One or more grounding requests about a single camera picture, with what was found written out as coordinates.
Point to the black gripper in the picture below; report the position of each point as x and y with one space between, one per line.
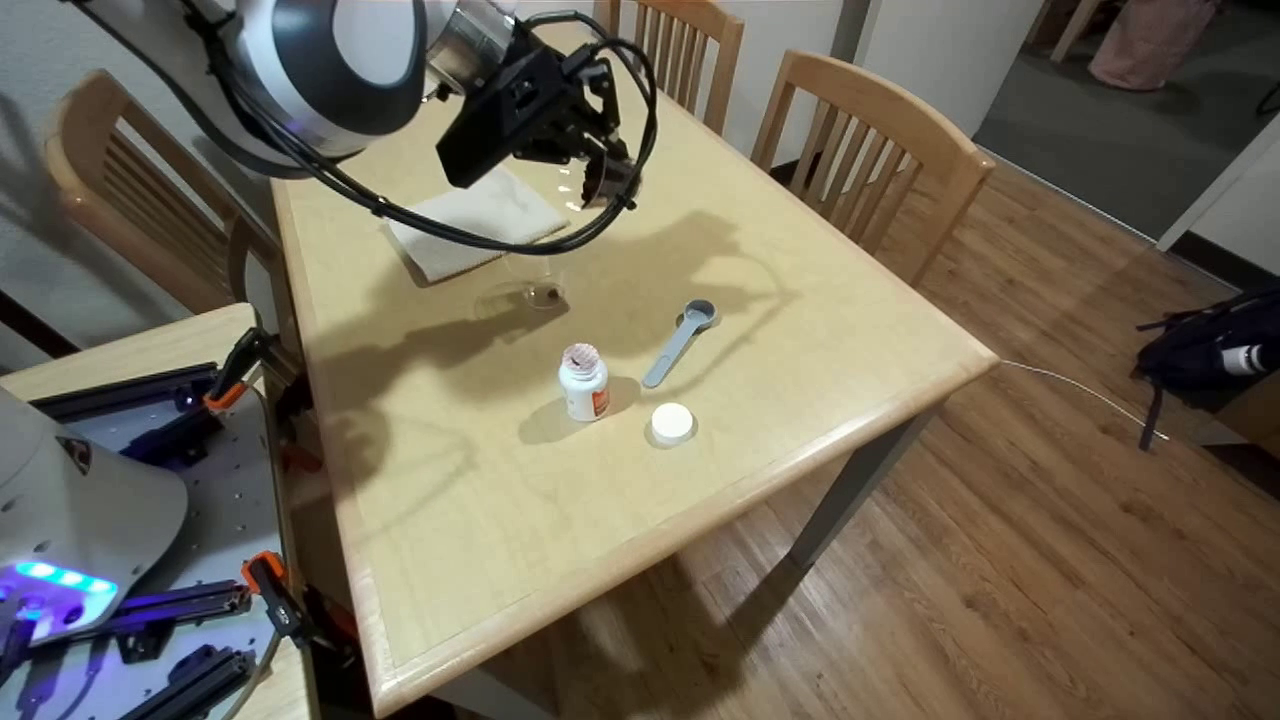
538 111

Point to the clear cup with trail mix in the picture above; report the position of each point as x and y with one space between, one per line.
604 195

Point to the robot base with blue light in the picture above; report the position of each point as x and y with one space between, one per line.
77 523

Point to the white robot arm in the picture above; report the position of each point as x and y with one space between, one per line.
325 79

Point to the folded white cloth napkin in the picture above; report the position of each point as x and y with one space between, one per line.
496 205

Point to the grey measuring scoop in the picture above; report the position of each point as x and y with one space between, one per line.
688 325

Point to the white pill bottle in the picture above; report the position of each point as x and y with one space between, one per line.
581 383

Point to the white bottle cap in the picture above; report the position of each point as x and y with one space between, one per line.
668 426

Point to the wooden chair near right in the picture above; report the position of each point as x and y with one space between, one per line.
879 163

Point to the wooden chair left side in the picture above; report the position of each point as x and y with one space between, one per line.
139 189

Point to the black bag on floor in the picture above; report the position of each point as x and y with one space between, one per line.
1208 349

